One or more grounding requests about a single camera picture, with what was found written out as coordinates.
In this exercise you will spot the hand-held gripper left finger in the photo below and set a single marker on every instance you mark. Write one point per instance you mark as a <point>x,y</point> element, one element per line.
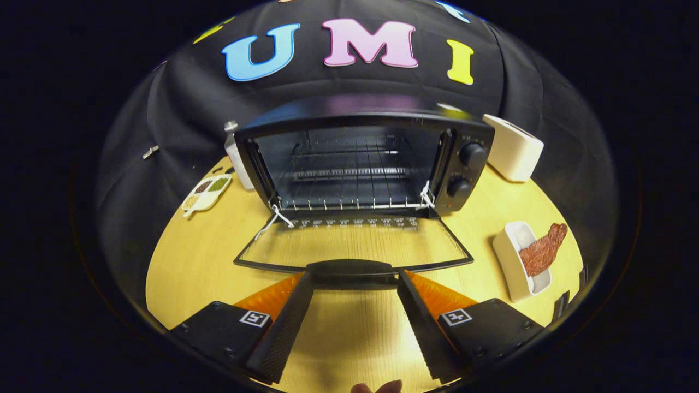
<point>284,330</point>

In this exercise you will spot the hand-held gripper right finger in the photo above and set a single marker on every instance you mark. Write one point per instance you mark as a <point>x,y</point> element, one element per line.
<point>423,327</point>

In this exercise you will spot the red meat slice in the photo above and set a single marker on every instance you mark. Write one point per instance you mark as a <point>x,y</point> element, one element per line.
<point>543,248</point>

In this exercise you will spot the black toaster oven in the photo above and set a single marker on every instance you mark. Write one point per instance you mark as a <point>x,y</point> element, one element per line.
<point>469,180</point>

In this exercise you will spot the white toaster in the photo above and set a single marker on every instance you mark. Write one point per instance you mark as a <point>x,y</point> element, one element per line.
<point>513,147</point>

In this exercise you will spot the white rectangular ribbed dish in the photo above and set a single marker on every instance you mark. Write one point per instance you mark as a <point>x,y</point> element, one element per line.
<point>508,256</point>

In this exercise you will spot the white divided spice dish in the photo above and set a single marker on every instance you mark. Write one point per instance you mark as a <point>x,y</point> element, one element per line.
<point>206,199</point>

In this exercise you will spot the white bottle silver cap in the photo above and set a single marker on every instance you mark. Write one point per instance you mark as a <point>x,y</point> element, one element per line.
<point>238,158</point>

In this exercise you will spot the white metal clip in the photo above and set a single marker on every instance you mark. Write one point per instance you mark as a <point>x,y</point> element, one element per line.
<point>150,152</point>

